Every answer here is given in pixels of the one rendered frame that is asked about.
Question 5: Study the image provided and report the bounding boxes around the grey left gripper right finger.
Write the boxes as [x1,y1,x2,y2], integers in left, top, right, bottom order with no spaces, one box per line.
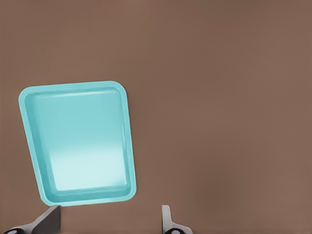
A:
[161,205,193,234]

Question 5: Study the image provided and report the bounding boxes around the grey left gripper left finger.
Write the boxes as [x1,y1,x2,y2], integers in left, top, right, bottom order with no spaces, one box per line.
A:
[1,205,61,234]

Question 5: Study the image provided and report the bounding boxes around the turquoise rectangular tray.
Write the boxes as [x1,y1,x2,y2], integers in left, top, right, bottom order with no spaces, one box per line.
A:
[18,80,137,207]

